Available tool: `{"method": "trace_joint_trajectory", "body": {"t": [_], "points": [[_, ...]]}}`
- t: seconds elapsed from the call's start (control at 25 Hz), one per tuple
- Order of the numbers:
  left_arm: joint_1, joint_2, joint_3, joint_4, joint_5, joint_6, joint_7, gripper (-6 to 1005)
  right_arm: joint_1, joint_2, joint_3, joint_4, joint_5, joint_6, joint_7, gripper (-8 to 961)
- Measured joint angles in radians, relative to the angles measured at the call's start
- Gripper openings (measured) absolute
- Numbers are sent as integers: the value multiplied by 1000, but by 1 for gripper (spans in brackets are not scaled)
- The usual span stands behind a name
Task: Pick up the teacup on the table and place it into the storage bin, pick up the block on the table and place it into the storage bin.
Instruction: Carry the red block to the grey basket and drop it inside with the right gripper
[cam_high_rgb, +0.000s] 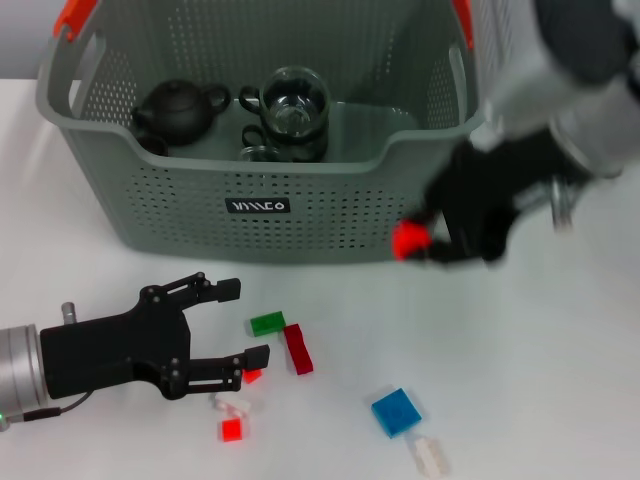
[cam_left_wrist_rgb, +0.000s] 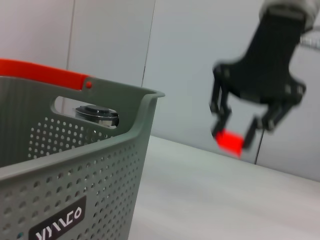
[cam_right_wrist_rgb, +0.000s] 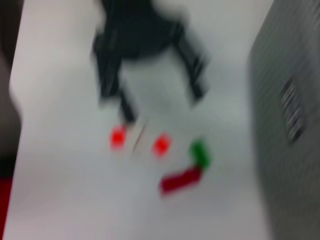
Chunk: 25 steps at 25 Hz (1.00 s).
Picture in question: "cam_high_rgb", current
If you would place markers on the clear pinkish long block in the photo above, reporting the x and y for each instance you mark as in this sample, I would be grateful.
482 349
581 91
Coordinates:
430 454

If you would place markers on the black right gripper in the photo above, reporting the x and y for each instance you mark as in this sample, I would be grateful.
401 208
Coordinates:
490 190

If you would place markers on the red rounded building block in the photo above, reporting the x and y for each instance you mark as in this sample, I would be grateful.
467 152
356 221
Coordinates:
410 240

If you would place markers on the small black clay cup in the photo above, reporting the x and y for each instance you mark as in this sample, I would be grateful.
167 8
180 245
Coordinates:
154 145

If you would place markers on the dark red long block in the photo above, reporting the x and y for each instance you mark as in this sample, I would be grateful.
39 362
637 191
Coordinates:
298 350

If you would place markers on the white long building block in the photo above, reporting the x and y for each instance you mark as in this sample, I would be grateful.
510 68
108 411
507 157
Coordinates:
232 404

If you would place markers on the black clay teapot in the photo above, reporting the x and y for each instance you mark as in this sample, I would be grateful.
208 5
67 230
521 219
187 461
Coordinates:
175 112

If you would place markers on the small red sloped block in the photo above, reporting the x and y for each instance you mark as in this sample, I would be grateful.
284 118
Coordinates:
254 376

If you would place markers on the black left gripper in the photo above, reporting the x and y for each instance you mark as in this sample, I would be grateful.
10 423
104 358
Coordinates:
110 350

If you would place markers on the glass teacup with black sleeve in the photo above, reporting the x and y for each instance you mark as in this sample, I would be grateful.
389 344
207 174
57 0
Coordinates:
292 110
252 135
257 154

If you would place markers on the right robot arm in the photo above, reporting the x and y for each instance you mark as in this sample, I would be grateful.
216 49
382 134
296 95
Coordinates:
550 75

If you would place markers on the small red square block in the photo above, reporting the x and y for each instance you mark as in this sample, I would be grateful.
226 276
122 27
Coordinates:
230 430

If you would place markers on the grey perforated storage bin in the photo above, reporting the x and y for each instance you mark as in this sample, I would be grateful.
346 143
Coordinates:
175 225

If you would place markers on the blue square block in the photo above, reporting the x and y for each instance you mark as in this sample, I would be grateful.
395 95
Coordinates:
396 412

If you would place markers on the green rectangular building block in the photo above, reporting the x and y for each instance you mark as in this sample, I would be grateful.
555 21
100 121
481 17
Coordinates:
267 324

